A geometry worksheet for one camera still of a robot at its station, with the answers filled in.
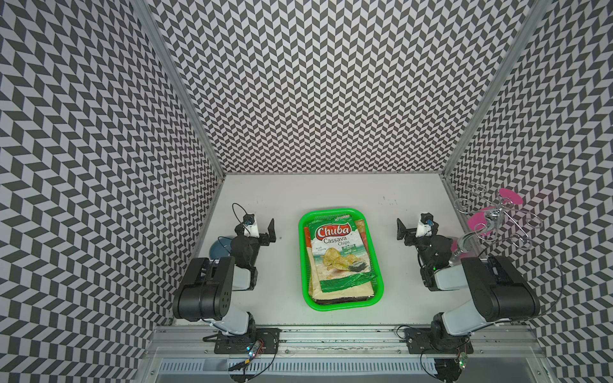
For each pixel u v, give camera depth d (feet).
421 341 2.38
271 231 2.85
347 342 2.44
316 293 2.32
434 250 2.27
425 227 2.49
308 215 2.99
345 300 2.47
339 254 2.65
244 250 2.24
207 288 1.47
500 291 1.48
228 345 2.17
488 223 2.40
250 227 2.53
